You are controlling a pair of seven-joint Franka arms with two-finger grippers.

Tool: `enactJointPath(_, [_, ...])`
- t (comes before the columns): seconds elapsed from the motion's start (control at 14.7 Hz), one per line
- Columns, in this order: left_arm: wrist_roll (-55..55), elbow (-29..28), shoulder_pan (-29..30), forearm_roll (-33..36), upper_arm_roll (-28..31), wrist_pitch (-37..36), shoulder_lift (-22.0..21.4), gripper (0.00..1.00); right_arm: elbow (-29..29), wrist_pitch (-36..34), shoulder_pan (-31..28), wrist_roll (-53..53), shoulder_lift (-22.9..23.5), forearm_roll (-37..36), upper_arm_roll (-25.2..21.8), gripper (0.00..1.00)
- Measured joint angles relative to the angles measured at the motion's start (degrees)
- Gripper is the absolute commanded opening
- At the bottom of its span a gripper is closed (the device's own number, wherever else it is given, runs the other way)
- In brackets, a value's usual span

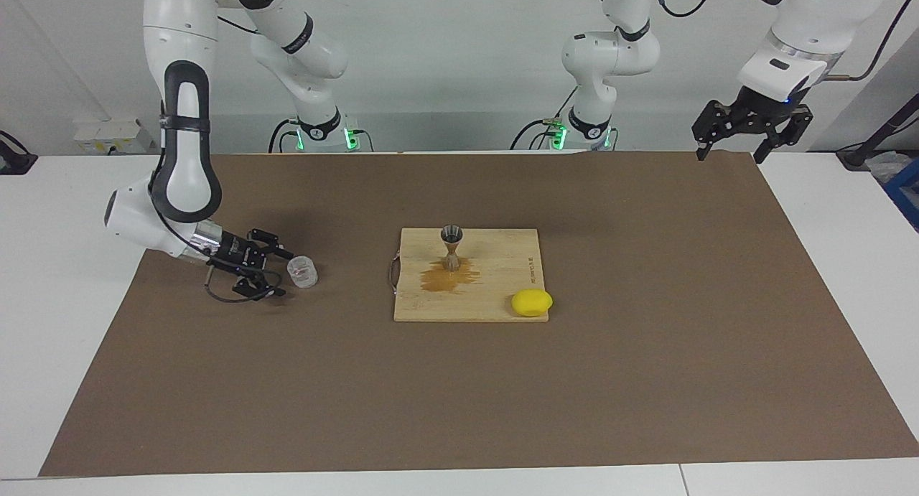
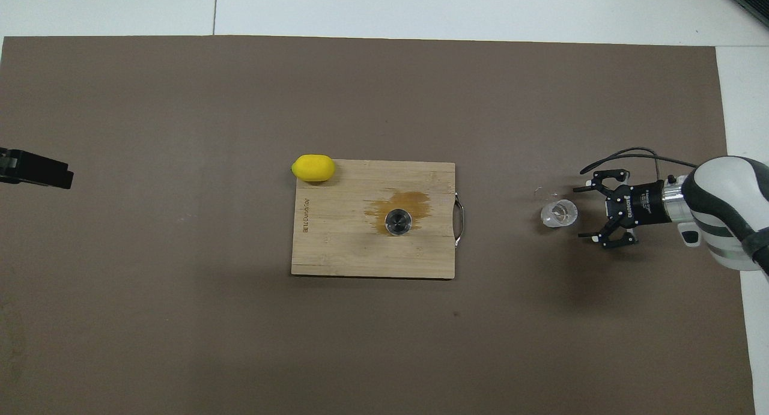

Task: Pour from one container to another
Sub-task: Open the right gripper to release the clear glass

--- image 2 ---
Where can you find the bamboo cutting board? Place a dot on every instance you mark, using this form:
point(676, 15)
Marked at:
point(336, 247)

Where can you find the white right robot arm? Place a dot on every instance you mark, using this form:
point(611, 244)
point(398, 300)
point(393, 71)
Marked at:
point(721, 223)

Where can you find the yellow lemon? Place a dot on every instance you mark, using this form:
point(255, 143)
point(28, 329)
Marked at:
point(312, 167)

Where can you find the metal double jigger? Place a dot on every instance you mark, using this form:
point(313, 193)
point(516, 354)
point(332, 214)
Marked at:
point(399, 221)

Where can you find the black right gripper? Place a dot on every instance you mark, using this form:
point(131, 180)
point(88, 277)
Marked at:
point(640, 205)

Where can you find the brown table mat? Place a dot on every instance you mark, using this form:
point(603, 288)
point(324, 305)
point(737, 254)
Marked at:
point(180, 319)

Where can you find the clear plastic cup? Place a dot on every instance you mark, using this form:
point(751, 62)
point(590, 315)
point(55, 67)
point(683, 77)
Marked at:
point(559, 214)

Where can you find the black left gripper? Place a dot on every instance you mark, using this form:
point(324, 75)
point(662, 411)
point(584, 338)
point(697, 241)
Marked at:
point(7, 173)

